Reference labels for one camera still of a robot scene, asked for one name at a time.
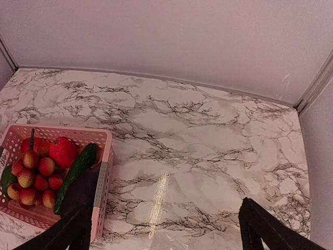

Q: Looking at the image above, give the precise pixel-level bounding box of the dark purple toy eggplant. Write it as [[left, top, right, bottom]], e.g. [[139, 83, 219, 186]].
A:
[[60, 163, 101, 218]]

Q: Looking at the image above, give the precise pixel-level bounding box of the green toy avocado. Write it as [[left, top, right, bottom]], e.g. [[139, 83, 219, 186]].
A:
[[1, 164, 17, 199]]

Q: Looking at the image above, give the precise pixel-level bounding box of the clear zip top bag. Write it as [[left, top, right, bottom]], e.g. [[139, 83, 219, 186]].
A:
[[149, 232, 191, 250]]

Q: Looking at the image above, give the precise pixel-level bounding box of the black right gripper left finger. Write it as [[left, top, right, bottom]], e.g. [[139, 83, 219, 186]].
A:
[[16, 204, 93, 249]]

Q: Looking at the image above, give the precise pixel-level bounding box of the red toy tomato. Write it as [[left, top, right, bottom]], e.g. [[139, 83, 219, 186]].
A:
[[49, 137, 78, 169]]

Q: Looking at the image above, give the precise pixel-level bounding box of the pink perforated plastic basket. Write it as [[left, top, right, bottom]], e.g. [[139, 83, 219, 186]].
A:
[[1, 124, 114, 241]]

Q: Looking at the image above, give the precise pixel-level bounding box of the green toy cucumber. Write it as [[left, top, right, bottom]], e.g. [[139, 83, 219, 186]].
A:
[[53, 143, 97, 215]]

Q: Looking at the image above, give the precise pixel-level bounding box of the red orange toy mango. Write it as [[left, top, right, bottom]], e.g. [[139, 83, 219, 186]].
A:
[[20, 137, 51, 158]]

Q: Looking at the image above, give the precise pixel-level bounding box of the red lychee fruit bunch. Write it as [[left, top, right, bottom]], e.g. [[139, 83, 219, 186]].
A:
[[7, 129, 65, 209]]

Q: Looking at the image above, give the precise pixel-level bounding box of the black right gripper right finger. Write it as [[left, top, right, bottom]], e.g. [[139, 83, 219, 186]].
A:
[[238, 197, 323, 249]]

